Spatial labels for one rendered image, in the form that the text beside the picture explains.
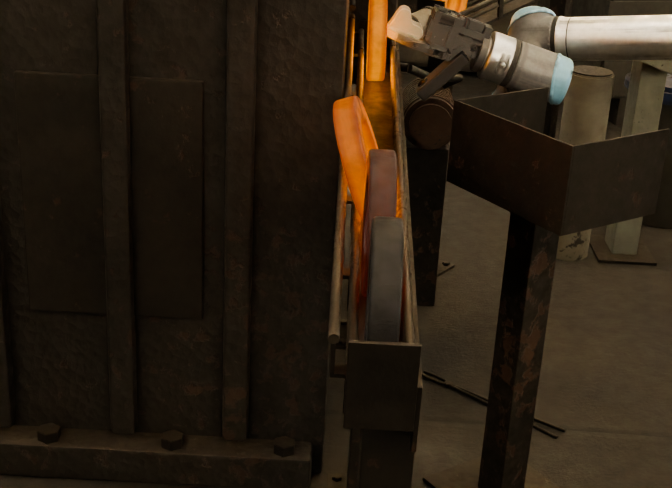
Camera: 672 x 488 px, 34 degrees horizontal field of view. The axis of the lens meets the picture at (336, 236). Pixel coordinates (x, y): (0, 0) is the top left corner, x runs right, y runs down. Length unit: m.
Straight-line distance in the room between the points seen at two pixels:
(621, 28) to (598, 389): 0.78
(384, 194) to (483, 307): 1.47
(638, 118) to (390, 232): 1.91
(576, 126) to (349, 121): 1.54
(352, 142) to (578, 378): 1.17
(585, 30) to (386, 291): 1.17
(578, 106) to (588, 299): 0.50
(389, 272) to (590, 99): 1.84
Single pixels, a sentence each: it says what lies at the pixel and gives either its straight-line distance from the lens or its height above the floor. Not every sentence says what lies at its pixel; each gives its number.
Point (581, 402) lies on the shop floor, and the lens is 2.36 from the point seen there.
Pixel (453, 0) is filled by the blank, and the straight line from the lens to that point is 2.72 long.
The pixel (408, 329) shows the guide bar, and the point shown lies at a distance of 1.21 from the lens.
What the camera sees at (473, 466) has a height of 0.01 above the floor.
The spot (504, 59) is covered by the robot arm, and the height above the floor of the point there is 0.73.
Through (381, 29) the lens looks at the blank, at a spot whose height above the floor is 0.77.
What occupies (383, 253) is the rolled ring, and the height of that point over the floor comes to 0.73.
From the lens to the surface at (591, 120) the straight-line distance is 2.91.
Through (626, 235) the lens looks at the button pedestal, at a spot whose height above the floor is 0.07.
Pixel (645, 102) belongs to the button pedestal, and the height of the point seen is 0.44.
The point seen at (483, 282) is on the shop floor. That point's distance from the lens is 2.84.
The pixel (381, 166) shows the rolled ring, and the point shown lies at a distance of 1.28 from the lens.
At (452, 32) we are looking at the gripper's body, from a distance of 2.01.
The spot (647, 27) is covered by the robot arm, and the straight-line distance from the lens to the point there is 2.15.
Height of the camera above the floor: 1.17
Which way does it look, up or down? 22 degrees down
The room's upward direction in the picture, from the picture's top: 3 degrees clockwise
